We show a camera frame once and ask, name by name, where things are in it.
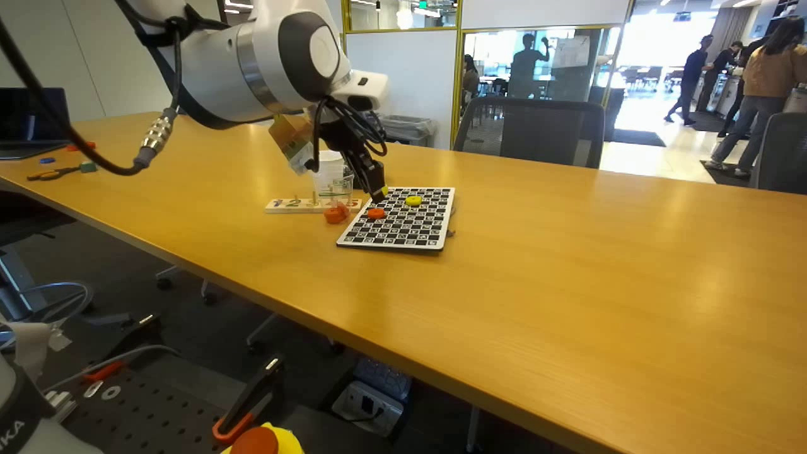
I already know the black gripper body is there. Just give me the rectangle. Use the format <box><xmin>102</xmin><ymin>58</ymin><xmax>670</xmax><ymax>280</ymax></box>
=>
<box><xmin>323</xmin><ymin>115</ymin><xmax>381</xmax><ymax>172</ymax></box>

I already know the grey office chair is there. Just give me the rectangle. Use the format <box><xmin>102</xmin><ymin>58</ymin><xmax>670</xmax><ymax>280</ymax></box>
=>
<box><xmin>381</xmin><ymin>112</ymin><xmax>439</xmax><ymax>151</ymax></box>
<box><xmin>754</xmin><ymin>110</ymin><xmax>807</xmax><ymax>196</ymax></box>

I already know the black white checker calibration board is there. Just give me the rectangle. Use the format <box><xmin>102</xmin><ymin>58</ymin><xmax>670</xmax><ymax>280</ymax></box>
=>
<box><xmin>335</xmin><ymin>184</ymin><xmax>459</xmax><ymax>255</ymax></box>

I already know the wooden number puzzle strip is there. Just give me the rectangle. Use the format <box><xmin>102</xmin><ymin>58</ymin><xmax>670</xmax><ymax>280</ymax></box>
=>
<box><xmin>266</xmin><ymin>194</ymin><xmax>367</xmax><ymax>214</ymax></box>

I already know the yellow framed glass partition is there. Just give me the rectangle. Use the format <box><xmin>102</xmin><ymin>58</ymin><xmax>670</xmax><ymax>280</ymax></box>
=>
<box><xmin>339</xmin><ymin>0</ymin><xmax>470</xmax><ymax>154</ymax></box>

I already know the person in dark clothes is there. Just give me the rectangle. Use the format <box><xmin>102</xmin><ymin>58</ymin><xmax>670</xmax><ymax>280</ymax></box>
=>
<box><xmin>663</xmin><ymin>33</ymin><xmax>716</xmax><ymax>125</ymax></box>
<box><xmin>508</xmin><ymin>30</ymin><xmax>554</xmax><ymax>101</ymax></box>

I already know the grey floor outlet box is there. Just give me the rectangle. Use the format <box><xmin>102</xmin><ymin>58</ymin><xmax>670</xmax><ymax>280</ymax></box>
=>
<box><xmin>329</xmin><ymin>375</ymin><xmax>414</xmax><ymax>438</ymax></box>

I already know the yellow red emergency stop button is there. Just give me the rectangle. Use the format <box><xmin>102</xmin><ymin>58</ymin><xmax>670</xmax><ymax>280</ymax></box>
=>
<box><xmin>221</xmin><ymin>421</ymin><xmax>309</xmax><ymax>454</ymax></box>

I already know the dark laptop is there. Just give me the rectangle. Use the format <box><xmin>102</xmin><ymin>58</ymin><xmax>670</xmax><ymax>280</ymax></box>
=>
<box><xmin>0</xmin><ymin>85</ymin><xmax>76</xmax><ymax>160</ymax></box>

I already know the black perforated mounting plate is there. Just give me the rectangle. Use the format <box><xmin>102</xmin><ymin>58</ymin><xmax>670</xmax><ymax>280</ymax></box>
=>
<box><xmin>60</xmin><ymin>363</ymin><xmax>255</xmax><ymax>454</ymax></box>

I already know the white rounded object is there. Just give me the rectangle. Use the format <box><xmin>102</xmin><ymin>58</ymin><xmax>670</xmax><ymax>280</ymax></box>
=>
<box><xmin>0</xmin><ymin>317</ymin><xmax>67</xmax><ymax>383</ymax></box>

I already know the brown wrist camera box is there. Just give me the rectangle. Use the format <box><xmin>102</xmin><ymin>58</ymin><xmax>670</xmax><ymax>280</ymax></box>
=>
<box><xmin>269</xmin><ymin>110</ymin><xmax>320</xmax><ymax>168</ymax></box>

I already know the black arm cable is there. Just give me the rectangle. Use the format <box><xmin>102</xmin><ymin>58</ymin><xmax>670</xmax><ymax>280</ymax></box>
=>
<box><xmin>0</xmin><ymin>0</ymin><xmax>229</xmax><ymax>178</ymax></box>

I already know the black clamp orange handle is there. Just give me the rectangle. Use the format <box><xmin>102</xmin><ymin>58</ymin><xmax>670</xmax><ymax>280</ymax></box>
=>
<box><xmin>209</xmin><ymin>354</ymin><xmax>286</xmax><ymax>449</ymax></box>

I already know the red handled tool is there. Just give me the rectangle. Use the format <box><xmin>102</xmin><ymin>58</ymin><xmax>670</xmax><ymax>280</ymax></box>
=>
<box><xmin>83</xmin><ymin>360</ymin><xmax>129</xmax><ymax>385</ymax></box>

